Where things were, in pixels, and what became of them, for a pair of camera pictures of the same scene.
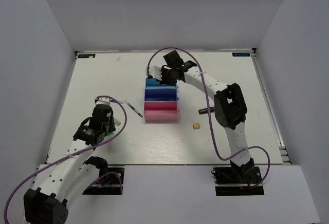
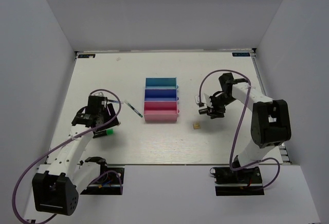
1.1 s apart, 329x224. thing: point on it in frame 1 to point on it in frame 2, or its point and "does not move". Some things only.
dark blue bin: (161, 94) does not move
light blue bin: (153, 83) does not move
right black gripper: (163, 81) to (214, 109)
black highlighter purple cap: (205, 110) does not move
